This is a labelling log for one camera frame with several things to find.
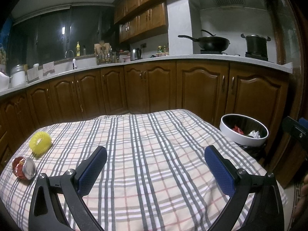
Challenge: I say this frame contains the black cooking pot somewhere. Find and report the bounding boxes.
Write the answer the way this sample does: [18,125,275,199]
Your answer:
[241,33,271,59]

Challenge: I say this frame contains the white canister with lid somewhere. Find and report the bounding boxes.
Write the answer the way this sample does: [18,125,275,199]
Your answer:
[10,65,26,88]

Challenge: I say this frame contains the brown upper wall cabinets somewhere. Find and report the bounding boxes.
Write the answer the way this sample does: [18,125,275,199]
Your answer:
[114,0,168,43]

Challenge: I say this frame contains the red snack packet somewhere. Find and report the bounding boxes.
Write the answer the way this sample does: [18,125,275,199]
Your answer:
[232,125,244,135]

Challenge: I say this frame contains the brown wooden base cabinets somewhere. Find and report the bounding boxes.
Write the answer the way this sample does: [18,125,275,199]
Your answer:
[1,59,289,170]

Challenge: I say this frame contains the utensil holder rack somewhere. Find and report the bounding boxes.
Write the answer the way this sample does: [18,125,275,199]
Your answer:
[94,40,112,65]

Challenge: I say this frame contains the right hand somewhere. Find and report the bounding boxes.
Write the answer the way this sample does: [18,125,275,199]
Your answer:
[292,175,308,218]

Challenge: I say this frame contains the white round trash bin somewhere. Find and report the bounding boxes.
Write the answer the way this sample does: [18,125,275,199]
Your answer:
[219,114,269,147]

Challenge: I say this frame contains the plaid checkered cloth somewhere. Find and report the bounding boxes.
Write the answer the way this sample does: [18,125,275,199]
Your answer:
[0,108,288,231]

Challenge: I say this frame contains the white crumpled plastic bag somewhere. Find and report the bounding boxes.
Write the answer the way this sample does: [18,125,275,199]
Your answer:
[248,130,260,139]

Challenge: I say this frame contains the chrome sink faucet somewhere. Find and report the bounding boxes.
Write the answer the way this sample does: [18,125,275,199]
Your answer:
[65,49,76,70]

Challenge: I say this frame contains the steel electric kettle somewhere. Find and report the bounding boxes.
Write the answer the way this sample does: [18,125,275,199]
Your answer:
[130,48,142,61]

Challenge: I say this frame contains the black wok pan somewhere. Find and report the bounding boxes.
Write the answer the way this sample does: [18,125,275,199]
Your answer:
[178,30,230,52]

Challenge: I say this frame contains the yellow ring toy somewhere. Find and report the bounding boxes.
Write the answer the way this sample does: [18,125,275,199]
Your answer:
[29,131,52,156]

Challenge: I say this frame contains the yellow oil bottle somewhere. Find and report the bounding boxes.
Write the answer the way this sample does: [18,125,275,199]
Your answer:
[76,42,80,56]

